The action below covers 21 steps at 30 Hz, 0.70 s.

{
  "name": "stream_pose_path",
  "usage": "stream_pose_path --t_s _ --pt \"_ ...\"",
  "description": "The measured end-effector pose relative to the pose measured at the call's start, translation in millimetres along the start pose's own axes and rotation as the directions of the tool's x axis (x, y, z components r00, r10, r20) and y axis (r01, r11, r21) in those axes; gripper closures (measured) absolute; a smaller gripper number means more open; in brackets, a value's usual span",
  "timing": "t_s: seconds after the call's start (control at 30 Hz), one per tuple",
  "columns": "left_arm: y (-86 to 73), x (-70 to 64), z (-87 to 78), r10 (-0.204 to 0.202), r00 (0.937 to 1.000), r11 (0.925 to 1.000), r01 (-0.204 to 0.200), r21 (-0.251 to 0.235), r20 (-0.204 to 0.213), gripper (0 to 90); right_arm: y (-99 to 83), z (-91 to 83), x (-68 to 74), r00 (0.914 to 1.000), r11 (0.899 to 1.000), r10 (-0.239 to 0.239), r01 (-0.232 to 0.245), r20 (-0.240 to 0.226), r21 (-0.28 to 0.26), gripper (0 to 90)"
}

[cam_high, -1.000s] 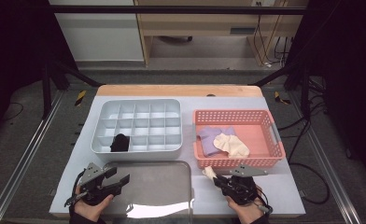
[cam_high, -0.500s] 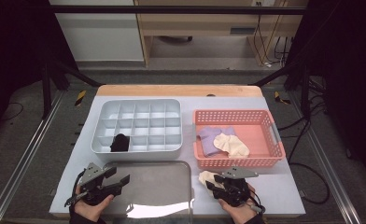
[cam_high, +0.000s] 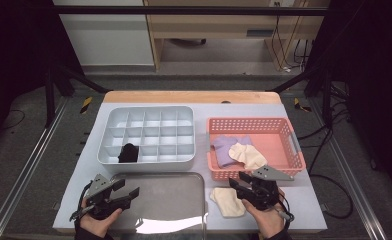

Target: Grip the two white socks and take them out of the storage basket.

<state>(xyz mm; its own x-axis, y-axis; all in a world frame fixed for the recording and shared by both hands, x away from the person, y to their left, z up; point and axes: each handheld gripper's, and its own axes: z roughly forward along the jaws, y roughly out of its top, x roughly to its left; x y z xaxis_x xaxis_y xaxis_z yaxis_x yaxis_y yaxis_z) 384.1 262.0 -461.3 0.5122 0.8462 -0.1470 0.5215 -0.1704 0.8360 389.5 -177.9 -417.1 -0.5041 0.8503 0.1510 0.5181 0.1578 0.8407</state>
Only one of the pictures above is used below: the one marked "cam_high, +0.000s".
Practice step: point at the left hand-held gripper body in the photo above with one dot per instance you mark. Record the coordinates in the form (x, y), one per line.
(100, 203)

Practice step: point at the purple sock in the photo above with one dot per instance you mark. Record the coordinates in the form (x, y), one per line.
(244, 140)
(222, 150)

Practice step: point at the black metal stand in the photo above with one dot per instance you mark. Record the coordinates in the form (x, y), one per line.
(49, 100)
(326, 100)

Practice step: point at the wooden desk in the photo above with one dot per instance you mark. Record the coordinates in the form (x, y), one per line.
(210, 28)

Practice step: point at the person's right hand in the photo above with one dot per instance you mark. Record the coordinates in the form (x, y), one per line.
(272, 221)

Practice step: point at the black sock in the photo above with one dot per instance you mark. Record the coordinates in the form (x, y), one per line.
(129, 154)

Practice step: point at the grey divided storage box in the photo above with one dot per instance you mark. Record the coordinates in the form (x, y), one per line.
(144, 167)

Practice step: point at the black horizontal bar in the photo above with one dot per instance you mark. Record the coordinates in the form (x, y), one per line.
(184, 10)

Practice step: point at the cream sock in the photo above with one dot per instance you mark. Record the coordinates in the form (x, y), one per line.
(249, 156)
(229, 203)

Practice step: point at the transparent grey box lid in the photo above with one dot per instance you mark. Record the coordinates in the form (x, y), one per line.
(170, 196)

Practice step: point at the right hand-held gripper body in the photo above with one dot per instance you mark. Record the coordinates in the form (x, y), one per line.
(262, 195)

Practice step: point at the pink perforated basket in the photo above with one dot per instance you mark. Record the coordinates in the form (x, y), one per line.
(277, 146)

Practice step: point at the aluminium rail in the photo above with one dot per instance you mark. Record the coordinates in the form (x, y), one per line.
(360, 200)
(24, 180)

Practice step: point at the white cabinet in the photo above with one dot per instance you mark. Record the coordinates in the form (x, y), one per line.
(107, 40)

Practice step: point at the black curtain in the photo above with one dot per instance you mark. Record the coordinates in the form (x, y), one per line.
(377, 66)
(14, 50)

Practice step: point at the yellow black tape strip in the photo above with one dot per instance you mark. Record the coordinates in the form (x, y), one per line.
(299, 105)
(86, 105)

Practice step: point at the person's left hand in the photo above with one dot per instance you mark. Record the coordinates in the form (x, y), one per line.
(99, 226)

